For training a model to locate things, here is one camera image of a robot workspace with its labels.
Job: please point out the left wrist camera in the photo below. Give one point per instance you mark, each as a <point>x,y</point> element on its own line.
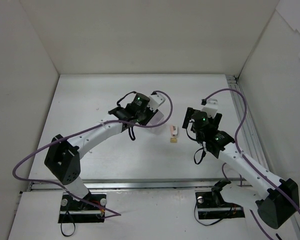
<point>156,100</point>

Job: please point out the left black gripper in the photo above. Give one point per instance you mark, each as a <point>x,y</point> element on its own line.
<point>151,116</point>

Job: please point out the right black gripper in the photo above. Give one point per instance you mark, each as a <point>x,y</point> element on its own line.
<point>187,118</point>

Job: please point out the white three-compartment organizer box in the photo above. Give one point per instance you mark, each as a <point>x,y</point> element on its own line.
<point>157,119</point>

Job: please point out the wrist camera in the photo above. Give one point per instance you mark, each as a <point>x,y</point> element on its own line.
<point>211,107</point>
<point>156,100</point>

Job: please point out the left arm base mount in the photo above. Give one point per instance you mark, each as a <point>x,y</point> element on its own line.
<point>73,211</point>

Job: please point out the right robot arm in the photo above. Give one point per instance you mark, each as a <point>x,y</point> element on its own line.
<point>274,199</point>

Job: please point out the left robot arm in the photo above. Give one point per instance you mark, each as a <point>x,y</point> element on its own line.
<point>64,158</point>

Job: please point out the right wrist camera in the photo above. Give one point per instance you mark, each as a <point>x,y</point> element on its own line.
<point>211,107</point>

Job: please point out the aluminium frame rail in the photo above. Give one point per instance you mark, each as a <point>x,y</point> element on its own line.
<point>253,145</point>

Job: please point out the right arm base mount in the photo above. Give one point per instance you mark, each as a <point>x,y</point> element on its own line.
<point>210,208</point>

